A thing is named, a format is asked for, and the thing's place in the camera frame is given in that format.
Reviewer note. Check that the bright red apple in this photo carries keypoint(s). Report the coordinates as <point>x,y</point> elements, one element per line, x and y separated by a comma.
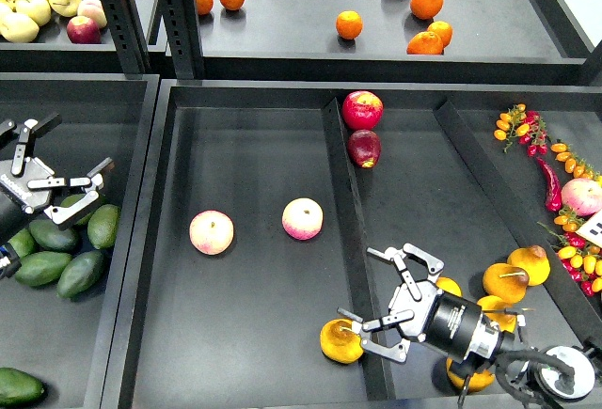
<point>362,110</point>

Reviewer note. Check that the pink peach right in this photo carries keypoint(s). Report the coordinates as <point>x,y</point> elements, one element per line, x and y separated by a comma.
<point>582,196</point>

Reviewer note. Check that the black middle tray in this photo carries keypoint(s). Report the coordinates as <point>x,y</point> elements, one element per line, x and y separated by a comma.
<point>241,329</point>

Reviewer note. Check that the yellow pear with stem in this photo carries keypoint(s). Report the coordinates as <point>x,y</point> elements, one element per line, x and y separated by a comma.
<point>506,281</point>

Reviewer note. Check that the black upper left shelf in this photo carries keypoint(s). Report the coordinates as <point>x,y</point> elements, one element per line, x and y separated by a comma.
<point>52,51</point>

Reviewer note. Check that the red chili pepper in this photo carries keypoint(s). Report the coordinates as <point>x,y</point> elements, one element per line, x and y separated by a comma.
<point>553,201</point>

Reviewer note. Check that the pale yellow apple front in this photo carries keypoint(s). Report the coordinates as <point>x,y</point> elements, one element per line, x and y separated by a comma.
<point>18,28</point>

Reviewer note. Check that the red apple on shelf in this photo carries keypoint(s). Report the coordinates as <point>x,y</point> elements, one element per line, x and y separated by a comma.
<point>83,30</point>

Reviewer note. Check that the dark green avocado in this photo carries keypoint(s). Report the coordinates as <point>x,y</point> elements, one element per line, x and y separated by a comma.
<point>49,237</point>
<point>80,274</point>

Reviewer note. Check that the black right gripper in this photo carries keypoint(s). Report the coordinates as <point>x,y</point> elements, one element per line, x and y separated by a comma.
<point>442,320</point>

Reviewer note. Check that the cherry tomato bunch upper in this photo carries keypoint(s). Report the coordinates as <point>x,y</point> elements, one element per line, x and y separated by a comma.
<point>519,125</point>

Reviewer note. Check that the pale yellow apple middle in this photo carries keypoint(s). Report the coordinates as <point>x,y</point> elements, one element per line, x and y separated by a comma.
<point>37,10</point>

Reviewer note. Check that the yellow pear bottom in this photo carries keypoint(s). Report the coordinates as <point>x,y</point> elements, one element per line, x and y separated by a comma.
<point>478,382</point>

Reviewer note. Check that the white label card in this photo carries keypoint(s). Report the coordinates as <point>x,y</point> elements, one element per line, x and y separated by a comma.
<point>591,230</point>

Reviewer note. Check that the black perforated post left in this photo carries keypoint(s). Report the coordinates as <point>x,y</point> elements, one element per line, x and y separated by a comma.
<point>126,32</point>

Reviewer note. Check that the dark red apple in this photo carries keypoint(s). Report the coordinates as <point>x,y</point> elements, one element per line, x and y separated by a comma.
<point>364,148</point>

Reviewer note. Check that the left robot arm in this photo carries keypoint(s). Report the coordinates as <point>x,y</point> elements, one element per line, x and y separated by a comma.
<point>7,258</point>

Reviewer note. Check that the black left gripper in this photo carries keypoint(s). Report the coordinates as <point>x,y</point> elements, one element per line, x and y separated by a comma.
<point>28,185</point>

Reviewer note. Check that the pale peach on shelf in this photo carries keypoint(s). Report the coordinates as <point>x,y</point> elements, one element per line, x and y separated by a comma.
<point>93,9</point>

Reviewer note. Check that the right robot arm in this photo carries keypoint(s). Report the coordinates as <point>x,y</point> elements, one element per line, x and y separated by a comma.
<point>548,378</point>

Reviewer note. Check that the yellow pear hidden middle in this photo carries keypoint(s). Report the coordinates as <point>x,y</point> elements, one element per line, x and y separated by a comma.
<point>503,314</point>

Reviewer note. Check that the pink apple left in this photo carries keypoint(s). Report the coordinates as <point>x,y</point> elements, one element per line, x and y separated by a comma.
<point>211,232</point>

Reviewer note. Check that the pink apple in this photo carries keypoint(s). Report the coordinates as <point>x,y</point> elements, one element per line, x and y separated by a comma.
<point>302,218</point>
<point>211,232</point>

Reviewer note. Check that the green avocado lower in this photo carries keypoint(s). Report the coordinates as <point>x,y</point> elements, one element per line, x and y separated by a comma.
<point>42,268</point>

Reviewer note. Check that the black left tray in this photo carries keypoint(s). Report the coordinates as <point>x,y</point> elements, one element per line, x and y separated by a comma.
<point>66,343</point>

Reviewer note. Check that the green avocado far left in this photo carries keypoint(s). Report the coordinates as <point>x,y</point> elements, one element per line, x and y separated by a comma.
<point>23,243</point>

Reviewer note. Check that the pale yellow apple with stem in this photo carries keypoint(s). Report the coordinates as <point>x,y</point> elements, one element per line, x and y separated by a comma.
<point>65,8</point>

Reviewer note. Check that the green avocado top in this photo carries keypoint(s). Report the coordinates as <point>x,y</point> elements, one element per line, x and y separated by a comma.
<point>79,214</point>

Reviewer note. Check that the pink apple centre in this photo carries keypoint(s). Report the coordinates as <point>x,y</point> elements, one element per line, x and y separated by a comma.
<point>302,218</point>

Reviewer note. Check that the cherry tomato bunch lower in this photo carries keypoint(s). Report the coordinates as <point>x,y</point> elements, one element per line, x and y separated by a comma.
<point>580,258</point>

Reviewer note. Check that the black tray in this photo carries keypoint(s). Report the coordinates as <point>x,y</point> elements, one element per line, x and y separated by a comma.
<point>66,343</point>
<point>241,329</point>

